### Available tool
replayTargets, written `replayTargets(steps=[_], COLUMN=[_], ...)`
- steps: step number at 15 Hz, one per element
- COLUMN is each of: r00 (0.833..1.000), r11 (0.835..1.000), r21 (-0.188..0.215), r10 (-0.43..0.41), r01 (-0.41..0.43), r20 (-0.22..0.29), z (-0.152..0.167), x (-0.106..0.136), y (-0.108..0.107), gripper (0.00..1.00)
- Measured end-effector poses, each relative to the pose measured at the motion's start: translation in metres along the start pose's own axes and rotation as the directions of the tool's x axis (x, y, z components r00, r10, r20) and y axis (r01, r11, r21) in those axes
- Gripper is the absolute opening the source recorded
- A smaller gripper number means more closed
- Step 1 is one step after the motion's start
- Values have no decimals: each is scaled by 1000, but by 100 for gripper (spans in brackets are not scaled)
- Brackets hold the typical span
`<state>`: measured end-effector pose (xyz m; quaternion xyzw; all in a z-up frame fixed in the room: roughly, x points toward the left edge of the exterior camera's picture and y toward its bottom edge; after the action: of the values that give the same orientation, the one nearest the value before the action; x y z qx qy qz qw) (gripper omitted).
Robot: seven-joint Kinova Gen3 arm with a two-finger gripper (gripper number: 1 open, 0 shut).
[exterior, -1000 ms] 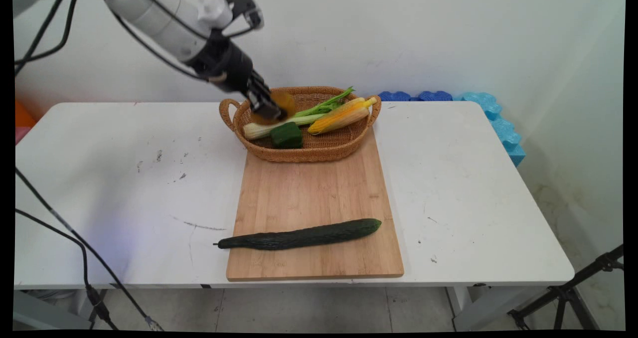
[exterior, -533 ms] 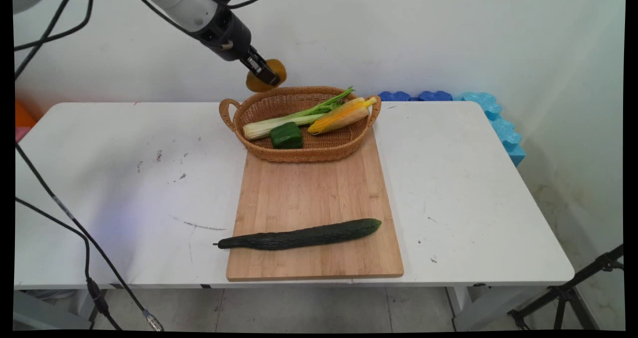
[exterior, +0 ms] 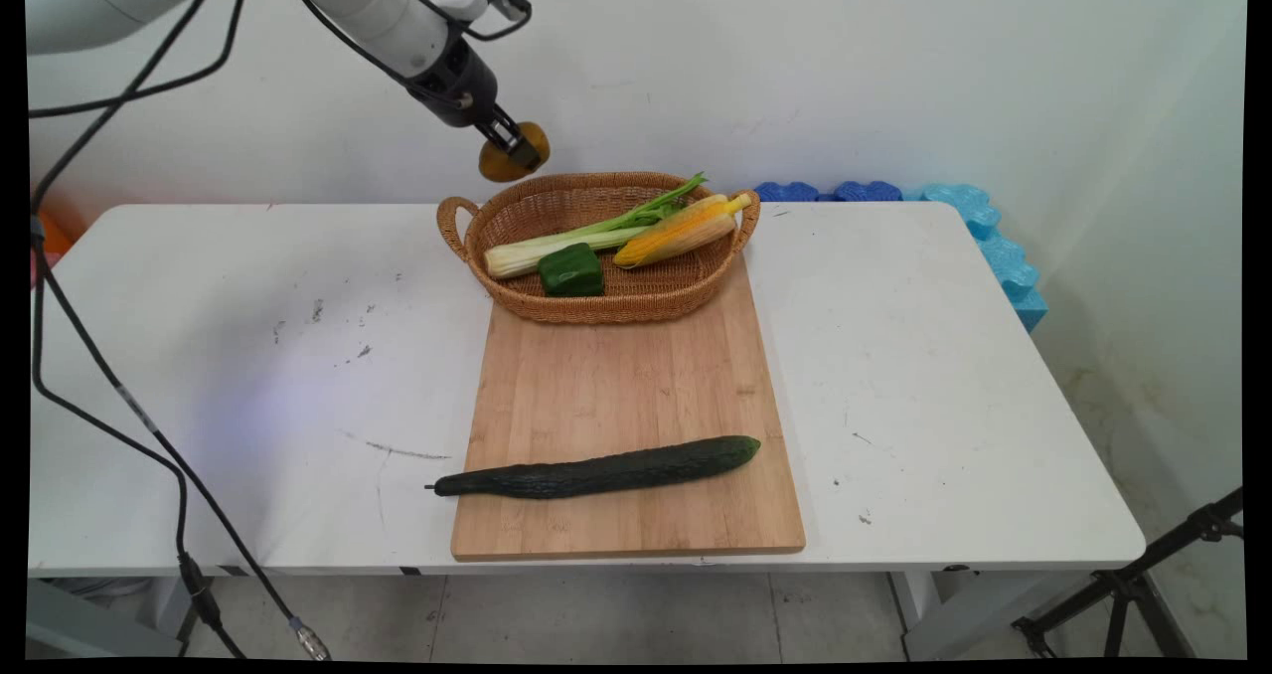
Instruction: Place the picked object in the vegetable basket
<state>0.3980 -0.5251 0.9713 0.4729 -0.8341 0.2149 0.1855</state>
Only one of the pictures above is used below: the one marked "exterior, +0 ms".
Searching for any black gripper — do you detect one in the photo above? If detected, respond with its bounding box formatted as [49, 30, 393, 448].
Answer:
[405, 38, 545, 172]

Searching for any brown potato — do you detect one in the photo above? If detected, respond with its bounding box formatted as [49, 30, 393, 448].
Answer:
[478, 121, 552, 184]

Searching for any pale green celery stalk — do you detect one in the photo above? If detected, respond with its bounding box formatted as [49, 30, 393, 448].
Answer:
[484, 173, 709, 280]

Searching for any green bell pepper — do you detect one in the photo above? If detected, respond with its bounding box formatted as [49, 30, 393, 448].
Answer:
[539, 244, 605, 298]

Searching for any woven wicker basket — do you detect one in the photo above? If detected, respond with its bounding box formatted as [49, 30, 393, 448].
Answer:
[437, 172, 761, 325]

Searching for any yellow corn cob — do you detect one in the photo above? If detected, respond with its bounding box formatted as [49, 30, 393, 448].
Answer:
[612, 193, 753, 269]

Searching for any wooden cutting board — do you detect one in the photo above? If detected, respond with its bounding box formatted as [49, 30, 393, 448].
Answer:
[451, 253, 807, 563]

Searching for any dark green cucumber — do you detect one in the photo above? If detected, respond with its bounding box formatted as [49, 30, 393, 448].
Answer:
[425, 435, 762, 500]

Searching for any orange object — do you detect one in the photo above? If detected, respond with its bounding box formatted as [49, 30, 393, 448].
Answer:
[29, 207, 73, 257]

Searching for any light blue foam mat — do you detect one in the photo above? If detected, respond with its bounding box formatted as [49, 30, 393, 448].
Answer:
[904, 184, 1049, 333]

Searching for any white table leg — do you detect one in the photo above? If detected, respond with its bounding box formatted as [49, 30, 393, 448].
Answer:
[887, 569, 1054, 661]

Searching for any black tripod stand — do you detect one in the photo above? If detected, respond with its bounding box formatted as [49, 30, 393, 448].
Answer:
[1012, 487, 1246, 660]

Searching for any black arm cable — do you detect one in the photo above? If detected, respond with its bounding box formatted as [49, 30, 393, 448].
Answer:
[28, 0, 251, 120]

